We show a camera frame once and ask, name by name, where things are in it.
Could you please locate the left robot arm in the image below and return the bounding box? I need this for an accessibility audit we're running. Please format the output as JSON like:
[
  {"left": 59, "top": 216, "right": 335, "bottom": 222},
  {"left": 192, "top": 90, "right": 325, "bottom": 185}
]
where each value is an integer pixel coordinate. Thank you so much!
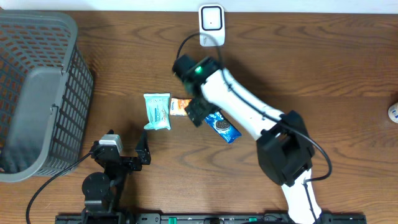
[{"left": 82, "top": 129, "right": 151, "bottom": 223}]

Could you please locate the light blue wipes pack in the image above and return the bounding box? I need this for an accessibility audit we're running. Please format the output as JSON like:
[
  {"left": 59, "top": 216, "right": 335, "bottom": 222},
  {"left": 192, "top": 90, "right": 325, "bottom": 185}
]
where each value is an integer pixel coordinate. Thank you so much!
[{"left": 144, "top": 93, "right": 171, "bottom": 130}]

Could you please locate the right black cable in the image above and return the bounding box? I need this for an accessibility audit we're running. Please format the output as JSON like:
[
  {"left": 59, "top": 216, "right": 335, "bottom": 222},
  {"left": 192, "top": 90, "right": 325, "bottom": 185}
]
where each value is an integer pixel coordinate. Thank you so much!
[{"left": 175, "top": 32, "right": 333, "bottom": 224}]

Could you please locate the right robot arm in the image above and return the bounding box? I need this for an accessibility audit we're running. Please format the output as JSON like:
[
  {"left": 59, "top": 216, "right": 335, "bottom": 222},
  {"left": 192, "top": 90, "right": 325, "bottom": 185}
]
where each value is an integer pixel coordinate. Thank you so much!
[{"left": 172, "top": 55, "right": 322, "bottom": 223}]

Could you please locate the green lidded can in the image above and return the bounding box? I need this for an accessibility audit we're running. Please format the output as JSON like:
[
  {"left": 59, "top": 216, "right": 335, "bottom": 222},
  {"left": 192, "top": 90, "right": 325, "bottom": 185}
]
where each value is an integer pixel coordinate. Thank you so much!
[{"left": 387, "top": 103, "right": 398, "bottom": 123}]

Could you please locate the white barcode scanner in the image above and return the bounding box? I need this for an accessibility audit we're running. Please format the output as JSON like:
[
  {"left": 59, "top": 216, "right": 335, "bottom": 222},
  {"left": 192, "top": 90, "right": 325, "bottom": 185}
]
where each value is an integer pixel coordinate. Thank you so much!
[{"left": 198, "top": 4, "right": 226, "bottom": 47}]

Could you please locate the orange snack packet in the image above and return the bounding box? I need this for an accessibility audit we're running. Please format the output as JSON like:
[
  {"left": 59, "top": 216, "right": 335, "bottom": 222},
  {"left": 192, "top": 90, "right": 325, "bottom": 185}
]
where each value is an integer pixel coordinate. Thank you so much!
[{"left": 170, "top": 98, "right": 191, "bottom": 116}]

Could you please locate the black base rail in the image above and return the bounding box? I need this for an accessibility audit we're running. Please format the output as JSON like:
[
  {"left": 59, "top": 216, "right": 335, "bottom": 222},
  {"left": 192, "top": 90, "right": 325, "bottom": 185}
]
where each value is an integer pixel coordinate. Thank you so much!
[{"left": 55, "top": 212, "right": 368, "bottom": 224}]

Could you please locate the black cable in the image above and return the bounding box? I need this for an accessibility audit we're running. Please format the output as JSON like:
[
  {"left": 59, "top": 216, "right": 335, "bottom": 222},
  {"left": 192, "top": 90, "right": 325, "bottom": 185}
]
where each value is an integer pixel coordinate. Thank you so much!
[
  {"left": 25, "top": 151, "right": 94, "bottom": 224},
  {"left": 175, "top": 32, "right": 333, "bottom": 224}
]

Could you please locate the blue Oreo cookie pack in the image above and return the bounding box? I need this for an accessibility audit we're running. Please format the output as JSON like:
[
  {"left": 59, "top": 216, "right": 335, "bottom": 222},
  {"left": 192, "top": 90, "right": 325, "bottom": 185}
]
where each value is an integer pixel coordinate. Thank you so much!
[{"left": 205, "top": 111, "right": 242, "bottom": 144}]

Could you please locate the grey plastic mesh basket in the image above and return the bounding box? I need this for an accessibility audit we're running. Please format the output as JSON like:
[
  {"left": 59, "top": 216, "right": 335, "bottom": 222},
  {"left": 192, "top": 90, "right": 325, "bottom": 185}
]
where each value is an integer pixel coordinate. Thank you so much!
[{"left": 1, "top": 10, "right": 94, "bottom": 182}]

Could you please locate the left black cable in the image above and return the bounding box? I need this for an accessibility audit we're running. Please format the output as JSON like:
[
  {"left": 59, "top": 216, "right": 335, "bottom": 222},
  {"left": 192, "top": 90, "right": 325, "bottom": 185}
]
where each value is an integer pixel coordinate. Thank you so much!
[{"left": 25, "top": 151, "right": 94, "bottom": 224}]

